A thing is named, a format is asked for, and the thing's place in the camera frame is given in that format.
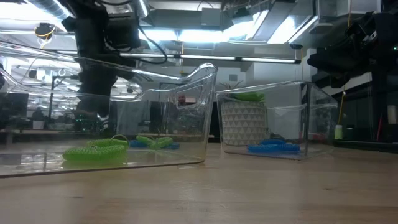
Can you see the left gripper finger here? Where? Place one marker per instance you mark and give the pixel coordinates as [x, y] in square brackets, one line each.
[81, 105]
[99, 93]

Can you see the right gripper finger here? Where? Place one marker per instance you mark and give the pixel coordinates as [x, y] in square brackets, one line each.
[337, 81]
[332, 62]

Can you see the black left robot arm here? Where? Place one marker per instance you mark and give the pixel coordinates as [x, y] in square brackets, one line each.
[90, 31]

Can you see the person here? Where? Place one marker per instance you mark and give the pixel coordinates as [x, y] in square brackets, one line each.
[182, 99]
[38, 114]

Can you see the clear plastic bin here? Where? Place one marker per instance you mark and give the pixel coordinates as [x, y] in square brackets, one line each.
[320, 124]
[186, 149]

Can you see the light green cup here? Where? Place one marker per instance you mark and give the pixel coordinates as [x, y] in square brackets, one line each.
[338, 132]

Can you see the ceiling light panel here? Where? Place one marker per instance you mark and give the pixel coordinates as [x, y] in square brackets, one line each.
[199, 35]
[289, 31]

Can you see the red stick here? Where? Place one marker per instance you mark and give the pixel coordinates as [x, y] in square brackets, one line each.
[378, 129]

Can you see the white cup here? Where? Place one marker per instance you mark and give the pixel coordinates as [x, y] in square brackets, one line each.
[392, 114]

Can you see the dark computer monitor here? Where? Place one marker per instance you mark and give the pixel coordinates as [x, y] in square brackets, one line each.
[15, 104]

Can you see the succulent in white pot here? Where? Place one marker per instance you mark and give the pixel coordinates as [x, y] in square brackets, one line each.
[242, 121]

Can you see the grey ceiling box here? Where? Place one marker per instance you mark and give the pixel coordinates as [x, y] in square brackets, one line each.
[211, 17]

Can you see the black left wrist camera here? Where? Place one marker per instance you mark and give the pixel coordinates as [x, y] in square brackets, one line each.
[124, 31]

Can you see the black aluminium table frame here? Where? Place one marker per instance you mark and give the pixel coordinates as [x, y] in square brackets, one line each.
[367, 146]

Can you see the silver ventilation duct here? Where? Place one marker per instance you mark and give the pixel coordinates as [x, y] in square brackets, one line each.
[49, 7]

